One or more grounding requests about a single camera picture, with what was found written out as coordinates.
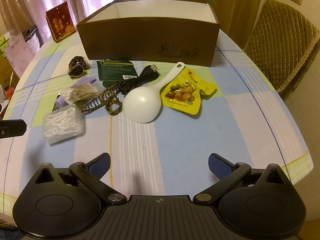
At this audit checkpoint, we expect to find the clear floss pick box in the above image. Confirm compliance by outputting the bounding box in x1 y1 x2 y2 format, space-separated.
42 104 85 145

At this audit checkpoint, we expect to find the brown curtain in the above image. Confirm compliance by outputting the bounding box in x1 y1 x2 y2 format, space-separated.
212 0 264 47

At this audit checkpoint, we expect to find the quilted cover chair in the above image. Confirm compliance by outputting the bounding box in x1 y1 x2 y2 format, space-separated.
244 0 320 94

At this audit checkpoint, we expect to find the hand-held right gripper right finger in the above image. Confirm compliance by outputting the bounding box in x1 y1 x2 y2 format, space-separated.
194 152 285 205

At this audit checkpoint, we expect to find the leopard hair claw clip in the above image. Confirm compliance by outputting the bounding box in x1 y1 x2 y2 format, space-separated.
80 83 123 116

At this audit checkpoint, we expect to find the red gift box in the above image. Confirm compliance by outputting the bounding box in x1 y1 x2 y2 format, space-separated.
46 1 76 43

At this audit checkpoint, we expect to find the black usb cable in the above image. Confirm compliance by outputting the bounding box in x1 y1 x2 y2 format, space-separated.
117 64 160 95

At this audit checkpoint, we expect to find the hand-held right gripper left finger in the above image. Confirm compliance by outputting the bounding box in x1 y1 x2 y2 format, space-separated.
34 152 124 205

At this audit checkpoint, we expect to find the cotton swab bag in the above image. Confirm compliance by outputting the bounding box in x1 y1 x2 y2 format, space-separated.
59 81 100 104

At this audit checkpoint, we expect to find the pink paper bag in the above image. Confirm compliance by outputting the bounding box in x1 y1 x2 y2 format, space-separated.
4 34 34 73

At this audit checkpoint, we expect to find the checked cloth desktop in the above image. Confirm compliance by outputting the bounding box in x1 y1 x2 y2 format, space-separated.
0 29 314 218

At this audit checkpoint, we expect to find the brown cardboard box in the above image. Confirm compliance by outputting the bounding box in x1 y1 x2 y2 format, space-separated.
76 0 220 67

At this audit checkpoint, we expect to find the plain cardboard box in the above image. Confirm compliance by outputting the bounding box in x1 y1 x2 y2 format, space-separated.
0 55 20 87

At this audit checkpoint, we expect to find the dark green card package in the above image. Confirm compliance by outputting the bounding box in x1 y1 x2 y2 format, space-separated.
97 59 138 88

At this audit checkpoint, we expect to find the yellow snack packet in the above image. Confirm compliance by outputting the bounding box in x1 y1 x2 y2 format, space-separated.
160 67 217 115

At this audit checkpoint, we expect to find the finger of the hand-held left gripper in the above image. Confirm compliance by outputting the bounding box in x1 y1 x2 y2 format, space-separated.
0 119 27 139

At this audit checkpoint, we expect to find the dark scrunchie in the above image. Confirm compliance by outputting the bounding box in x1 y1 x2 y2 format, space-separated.
67 56 88 80

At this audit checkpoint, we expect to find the white rice spoon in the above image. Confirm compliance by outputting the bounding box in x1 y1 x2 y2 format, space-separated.
124 62 185 123

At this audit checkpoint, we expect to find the purple tube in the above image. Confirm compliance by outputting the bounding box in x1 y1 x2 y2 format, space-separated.
56 77 97 108

